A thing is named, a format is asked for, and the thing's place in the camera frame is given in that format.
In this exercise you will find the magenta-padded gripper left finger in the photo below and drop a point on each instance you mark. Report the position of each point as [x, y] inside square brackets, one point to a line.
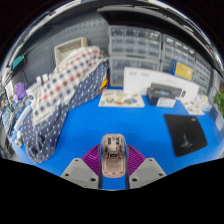
[91, 161]

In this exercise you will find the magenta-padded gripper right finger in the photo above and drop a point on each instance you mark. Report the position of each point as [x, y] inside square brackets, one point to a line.
[135, 161]

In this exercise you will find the pink translucent computer mouse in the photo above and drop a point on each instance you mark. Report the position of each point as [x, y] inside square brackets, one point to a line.
[113, 160]

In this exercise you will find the black mouse pad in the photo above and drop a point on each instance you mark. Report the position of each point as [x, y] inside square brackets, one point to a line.
[185, 133]

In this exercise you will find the navy polka dot cloth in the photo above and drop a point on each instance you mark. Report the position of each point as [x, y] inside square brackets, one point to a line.
[46, 136]

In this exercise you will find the small colourful sticker sheet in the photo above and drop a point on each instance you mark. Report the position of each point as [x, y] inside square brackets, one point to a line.
[120, 99]

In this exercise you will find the small black blue box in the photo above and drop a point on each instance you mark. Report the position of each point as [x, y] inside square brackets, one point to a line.
[163, 91]

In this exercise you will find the large colourful sticker sheet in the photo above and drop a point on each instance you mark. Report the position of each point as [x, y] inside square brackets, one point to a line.
[193, 108]

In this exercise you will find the white keyboard packaging box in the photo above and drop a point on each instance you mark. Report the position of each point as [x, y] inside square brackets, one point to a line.
[136, 81]

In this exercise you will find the red blue checked cloth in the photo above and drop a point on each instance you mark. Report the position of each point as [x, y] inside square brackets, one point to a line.
[65, 83]

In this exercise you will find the white tissue box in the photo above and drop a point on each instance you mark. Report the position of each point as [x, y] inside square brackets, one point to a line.
[203, 103]

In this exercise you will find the purple bag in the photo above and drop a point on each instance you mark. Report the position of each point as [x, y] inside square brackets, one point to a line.
[20, 90]

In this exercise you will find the yellow card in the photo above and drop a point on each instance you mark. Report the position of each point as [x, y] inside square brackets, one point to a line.
[182, 70]

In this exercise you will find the potted green plant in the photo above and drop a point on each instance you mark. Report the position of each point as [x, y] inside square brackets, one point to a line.
[220, 101]

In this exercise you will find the white woven basket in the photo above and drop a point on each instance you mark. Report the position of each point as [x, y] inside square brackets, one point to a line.
[68, 48]

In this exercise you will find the dark wall shelf unit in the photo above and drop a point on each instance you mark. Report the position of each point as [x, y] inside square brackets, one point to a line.
[146, 16]

